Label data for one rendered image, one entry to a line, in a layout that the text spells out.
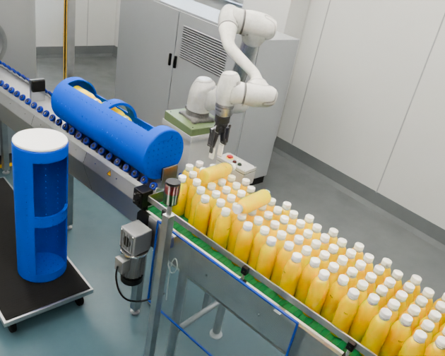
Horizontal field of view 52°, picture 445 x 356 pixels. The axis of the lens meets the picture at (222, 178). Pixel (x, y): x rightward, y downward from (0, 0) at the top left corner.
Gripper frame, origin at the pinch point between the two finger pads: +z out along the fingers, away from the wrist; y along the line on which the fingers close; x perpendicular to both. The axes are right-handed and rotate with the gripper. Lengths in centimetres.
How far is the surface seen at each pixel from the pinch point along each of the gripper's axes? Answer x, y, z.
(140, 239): 0, 45, 36
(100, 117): -64, 24, 2
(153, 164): -23.8, 19.2, 13.2
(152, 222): -3.2, 35.1, 31.7
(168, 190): 20, 51, -4
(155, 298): 21, 50, 54
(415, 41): -10, -261, -42
